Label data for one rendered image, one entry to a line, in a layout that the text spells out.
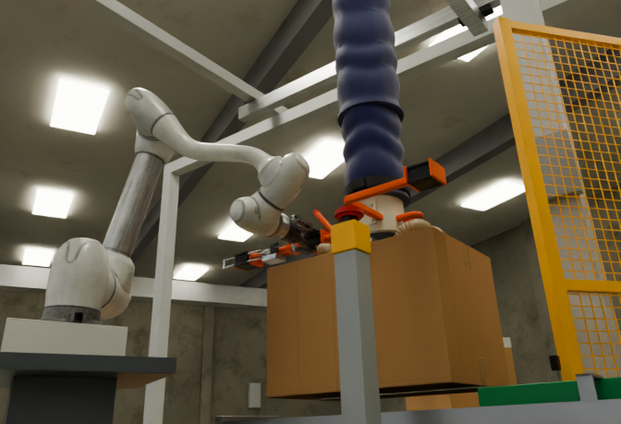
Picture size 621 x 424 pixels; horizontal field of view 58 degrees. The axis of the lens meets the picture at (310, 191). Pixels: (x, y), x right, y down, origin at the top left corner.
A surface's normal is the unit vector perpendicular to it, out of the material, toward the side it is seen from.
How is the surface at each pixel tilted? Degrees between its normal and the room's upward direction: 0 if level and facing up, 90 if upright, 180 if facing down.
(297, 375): 90
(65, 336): 90
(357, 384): 90
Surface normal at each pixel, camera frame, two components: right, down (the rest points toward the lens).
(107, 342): 0.47, -0.37
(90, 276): 0.67, -0.32
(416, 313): -0.62, -0.30
